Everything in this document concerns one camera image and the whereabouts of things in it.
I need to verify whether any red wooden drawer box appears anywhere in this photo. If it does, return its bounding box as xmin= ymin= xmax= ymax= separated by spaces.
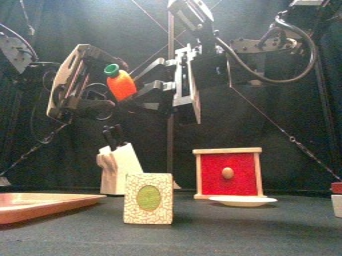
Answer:
xmin=191 ymin=147 xmax=264 ymax=200

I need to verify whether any orange toy carrot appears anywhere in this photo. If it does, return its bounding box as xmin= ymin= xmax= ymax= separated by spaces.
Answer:
xmin=102 ymin=63 xmax=138 ymax=103

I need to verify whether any white block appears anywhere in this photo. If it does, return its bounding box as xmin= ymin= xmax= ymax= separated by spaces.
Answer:
xmin=329 ymin=194 xmax=342 ymax=219

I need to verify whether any pale wooden knife block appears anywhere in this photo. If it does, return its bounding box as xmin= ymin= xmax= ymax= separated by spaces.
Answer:
xmin=94 ymin=142 xmax=181 ymax=196

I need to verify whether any patterned box with green oval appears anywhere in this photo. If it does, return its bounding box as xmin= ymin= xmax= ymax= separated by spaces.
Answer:
xmin=121 ymin=172 xmax=174 ymax=225

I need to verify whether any vertical metal frame pole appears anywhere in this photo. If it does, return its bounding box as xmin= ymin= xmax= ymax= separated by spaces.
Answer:
xmin=165 ymin=11 xmax=176 ymax=174

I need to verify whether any small white plate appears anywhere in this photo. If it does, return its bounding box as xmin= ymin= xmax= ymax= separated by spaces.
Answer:
xmin=208 ymin=195 xmax=279 ymax=208

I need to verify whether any pink wooden tray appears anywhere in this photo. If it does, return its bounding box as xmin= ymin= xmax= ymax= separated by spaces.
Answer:
xmin=0 ymin=192 xmax=108 ymax=225

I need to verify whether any thin diagonal brace wire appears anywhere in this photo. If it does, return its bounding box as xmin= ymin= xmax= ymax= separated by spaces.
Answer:
xmin=129 ymin=0 xmax=342 ymax=183
xmin=0 ymin=0 xmax=224 ymax=177

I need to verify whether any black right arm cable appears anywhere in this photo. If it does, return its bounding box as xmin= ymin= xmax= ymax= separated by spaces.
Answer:
xmin=215 ymin=14 xmax=319 ymax=85

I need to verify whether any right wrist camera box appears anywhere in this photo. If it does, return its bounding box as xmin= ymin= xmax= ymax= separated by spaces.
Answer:
xmin=166 ymin=0 xmax=216 ymax=44

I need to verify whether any black knife handle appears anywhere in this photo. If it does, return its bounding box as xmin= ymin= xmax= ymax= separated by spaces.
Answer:
xmin=112 ymin=123 xmax=126 ymax=148
xmin=101 ymin=125 xmax=118 ymax=152

